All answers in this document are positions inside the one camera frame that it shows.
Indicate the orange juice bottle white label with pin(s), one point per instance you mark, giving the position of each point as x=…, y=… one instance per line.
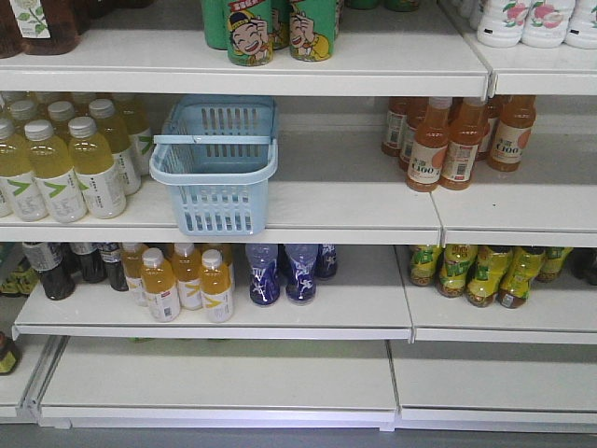
x=216, y=290
x=186, y=262
x=159, y=286
x=132, y=261

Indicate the dark tea bottle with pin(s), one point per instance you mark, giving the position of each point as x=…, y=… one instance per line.
x=47, y=260

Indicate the blue sports drink bottle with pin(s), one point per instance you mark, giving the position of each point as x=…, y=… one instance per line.
x=264, y=284
x=300, y=287

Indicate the green cartoon drink can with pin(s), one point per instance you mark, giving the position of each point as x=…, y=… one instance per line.
x=249, y=27
x=312, y=28

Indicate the light blue plastic basket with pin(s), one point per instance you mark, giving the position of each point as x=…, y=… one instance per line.
x=216, y=154

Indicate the white peach drink bottle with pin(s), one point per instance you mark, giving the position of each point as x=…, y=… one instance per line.
x=581, y=32
x=546, y=24
x=501, y=22

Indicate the white metal shelving unit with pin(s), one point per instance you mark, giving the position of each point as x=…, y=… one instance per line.
x=333, y=185

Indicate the pale yellow drink bottle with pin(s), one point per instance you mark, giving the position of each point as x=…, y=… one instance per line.
x=17, y=176
x=96, y=172
x=54, y=172

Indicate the yellow lemon tea bottle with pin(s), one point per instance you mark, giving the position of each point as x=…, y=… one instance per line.
x=526, y=264
x=456, y=262
x=490, y=267

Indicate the orange C100 drink bottle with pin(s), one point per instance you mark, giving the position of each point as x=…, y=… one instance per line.
x=430, y=146
x=466, y=133
x=513, y=132

